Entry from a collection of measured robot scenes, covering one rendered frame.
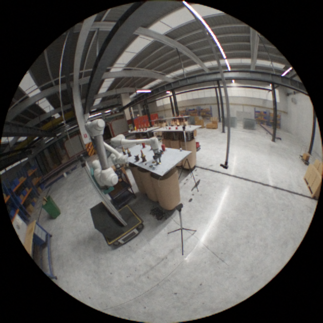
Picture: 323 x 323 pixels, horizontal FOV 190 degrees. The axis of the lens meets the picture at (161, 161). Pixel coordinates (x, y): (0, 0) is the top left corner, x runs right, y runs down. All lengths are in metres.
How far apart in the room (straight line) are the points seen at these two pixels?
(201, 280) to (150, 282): 0.84
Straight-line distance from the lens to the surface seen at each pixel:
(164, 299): 2.19
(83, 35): 7.69
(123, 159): 1.25
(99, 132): 1.06
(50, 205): 4.95
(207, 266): 2.09
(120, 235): 2.15
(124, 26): 3.28
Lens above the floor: 2.05
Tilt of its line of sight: 27 degrees down
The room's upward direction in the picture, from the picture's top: 12 degrees counter-clockwise
